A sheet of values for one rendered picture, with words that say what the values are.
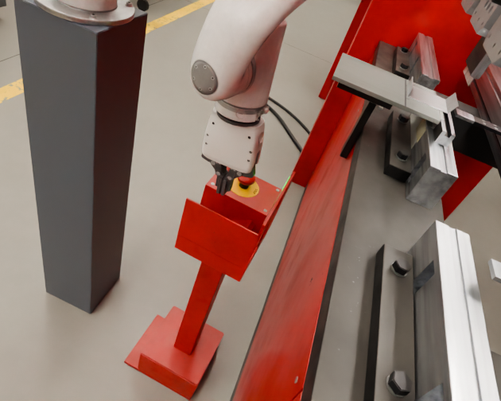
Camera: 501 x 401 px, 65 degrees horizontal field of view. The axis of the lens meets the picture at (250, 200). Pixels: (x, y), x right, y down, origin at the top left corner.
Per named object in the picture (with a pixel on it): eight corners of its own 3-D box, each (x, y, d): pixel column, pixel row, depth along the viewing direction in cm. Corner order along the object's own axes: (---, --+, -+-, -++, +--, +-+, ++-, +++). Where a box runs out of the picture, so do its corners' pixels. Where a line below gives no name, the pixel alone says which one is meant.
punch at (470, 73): (459, 69, 94) (486, 30, 87) (467, 72, 93) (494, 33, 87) (464, 84, 86) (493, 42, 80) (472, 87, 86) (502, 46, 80)
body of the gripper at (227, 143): (275, 110, 67) (261, 161, 74) (222, 89, 69) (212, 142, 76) (259, 127, 62) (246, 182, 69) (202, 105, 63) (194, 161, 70)
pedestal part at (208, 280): (182, 331, 129) (219, 222, 94) (198, 340, 128) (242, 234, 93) (172, 346, 125) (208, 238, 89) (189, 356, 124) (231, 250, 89)
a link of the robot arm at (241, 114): (276, 96, 66) (272, 112, 68) (229, 79, 68) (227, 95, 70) (258, 115, 60) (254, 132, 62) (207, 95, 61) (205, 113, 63)
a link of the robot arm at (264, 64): (246, 116, 59) (276, 99, 65) (266, 26, 50) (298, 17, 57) (203, 93, 62) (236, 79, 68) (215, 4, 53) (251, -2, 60)
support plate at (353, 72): (341, 56, 104) (343, 52, 103) (433, 95, 102) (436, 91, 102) (331, 79, 90) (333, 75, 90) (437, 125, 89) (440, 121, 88)
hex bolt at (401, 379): (386, 371, 49) (392, 365, 48) (406, 380, 49) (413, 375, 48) (385, 391, 47) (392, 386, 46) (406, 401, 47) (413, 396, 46)
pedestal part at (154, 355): (157, 315, 143) (161, 297, 136) (216, 348, 141) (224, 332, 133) (123, 362, 128) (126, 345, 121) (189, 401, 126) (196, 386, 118)
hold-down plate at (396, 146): (387, 118, 112) (393, 109, 110) (405, 126, 112) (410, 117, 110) (382, 173, 89) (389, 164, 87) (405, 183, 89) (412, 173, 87)
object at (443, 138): (430, 106, 102) (436, 95, 100) (440, 110, 102) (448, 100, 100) (434, 142, 87) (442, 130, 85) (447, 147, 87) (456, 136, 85)
